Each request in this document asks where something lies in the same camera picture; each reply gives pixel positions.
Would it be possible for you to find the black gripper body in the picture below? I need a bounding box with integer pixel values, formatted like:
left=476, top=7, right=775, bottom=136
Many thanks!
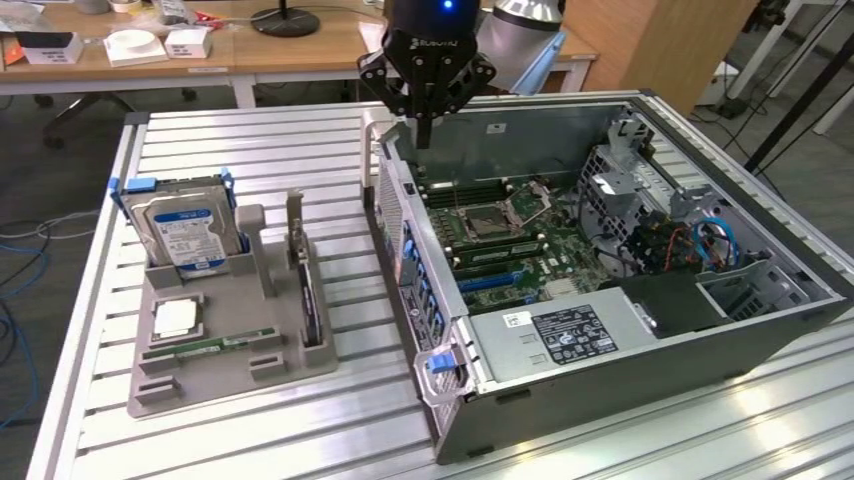
left=384, top=0, right=486, bottom=120

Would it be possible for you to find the green graphics card black fan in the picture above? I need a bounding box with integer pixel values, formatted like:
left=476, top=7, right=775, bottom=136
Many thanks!
left=283, top=188, right=330, bottom=351

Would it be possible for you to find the white paper stack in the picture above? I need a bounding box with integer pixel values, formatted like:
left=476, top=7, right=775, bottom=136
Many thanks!
left=358, top=20, right=397, bottom=57

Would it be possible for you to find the wooden desk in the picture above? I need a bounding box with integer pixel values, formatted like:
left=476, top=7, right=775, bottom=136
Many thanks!
left=0, top=0, right=602, bottom=109

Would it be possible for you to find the black round lamp base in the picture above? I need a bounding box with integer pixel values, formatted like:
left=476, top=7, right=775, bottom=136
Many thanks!
left=250, top=0, right=322, bottom=39

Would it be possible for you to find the metal socket cover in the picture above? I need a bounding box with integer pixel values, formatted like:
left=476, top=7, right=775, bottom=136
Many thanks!
left=504, top=180, right=556, bottom=221

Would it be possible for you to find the wooden cabinet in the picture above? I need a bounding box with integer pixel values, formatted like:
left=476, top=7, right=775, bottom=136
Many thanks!
left=560, top=0, right=763, bottom=109

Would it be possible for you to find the CPU socket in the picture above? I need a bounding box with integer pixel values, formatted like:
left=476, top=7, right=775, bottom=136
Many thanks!
left=460, top=202, right=520, bottom=241

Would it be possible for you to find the small white box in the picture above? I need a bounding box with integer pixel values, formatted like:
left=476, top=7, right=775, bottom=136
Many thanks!
left=163, top=27, right=215, bottom=60

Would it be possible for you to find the metal disk bay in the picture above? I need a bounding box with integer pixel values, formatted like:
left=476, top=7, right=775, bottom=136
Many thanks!
left=577, top=144, right=676, bottom=241

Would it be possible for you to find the green RAM stick with label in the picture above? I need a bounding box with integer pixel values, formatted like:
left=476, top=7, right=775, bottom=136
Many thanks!
left=457, top=247, right=544, bottom=266

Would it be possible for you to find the white box with round recess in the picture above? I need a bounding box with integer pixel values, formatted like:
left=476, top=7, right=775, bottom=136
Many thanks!
left=103, top=28, right=173, bottom=69

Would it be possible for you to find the blue expansion slot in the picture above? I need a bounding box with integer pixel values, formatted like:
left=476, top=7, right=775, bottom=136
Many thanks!
left=460, top=272, right=526, bottom=294

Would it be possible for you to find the hard disk in blue carrier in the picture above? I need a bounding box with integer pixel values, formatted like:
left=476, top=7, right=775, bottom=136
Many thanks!
left=106, top=167, right=253, bottom=279

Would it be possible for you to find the black office chair base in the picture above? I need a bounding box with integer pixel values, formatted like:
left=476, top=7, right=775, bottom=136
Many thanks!
left=33, top=87, right=202, bottom=149

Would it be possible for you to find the silver chipset heatsink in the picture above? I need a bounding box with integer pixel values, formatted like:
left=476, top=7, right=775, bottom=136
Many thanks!
left=544, top=279, right=582, bottom=301

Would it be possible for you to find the black stand pole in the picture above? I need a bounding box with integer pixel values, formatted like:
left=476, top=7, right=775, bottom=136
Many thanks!
left=744, top=29, right=854, bottom=174

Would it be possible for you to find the white box with black lid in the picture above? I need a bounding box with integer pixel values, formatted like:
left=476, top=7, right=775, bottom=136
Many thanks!
left=13, top=30, right=86, bottom=66

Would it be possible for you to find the grey power supply unit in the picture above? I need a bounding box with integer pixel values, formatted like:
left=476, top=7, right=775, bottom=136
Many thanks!
left=466, top=288, right=660, bottom=386

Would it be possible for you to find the blue case latch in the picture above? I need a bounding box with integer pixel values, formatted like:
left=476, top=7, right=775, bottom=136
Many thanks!
left=424, top=349, right=462, bottom=374

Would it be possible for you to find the silver CPU chip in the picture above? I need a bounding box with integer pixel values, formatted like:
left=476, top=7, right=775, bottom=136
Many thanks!
left=151, top=299, right=206, bottom=341

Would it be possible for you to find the grey plastic parts rack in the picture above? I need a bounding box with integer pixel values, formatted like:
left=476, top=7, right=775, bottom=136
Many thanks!
left=126, top=187, right=342, bottom=419

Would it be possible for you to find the open black PC case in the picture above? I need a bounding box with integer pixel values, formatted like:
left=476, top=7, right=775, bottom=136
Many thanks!
left=360, top=88, right=854, bottom=466

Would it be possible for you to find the white table frame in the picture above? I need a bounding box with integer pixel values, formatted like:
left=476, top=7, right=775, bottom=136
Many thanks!
left=724, top=0, right=854, bottom=136

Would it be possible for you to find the red wire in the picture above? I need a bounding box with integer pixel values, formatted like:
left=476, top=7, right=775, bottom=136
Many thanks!
left=666, top=227, right=696, bottom=274

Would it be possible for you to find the blue wire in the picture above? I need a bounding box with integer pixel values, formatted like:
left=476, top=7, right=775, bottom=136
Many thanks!
left=690, top=217, right=743, bottom=266

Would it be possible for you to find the white floor cable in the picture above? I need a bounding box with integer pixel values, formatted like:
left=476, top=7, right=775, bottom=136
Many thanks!
left=0, top=209, right=102, bottom=241

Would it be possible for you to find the blue floor cable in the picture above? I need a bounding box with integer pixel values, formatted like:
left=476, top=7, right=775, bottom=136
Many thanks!
left=0, top=244, right=53, bottom=431

